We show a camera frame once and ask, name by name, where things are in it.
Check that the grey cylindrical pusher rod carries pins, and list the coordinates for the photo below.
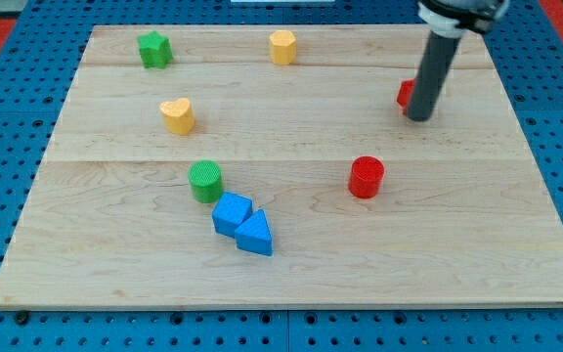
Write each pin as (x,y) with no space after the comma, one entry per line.
(438,56)

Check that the blue triangle block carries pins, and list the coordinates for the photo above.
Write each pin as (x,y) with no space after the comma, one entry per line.
(254,234)

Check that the yellow hexagon block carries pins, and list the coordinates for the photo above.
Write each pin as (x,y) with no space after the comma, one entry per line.
(282,47)

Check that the red star block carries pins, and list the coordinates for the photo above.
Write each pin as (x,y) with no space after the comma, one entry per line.
(404,94)

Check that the yellow heart block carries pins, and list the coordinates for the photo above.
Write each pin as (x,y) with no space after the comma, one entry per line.
(178,116)

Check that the green star block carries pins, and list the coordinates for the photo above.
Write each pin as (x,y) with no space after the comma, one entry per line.
(155,50)

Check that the light wooden board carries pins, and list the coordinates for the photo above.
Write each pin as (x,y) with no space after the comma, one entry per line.
(462,218)

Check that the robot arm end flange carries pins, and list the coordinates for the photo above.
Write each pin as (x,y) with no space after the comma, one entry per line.
(451,18)

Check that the blue cube block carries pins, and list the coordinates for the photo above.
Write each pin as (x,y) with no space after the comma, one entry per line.
(230,211)

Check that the red cylinder block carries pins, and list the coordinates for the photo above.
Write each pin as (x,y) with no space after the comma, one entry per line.
(366,175)

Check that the green cylinder block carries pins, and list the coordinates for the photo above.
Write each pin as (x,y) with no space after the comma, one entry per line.
(205,178)

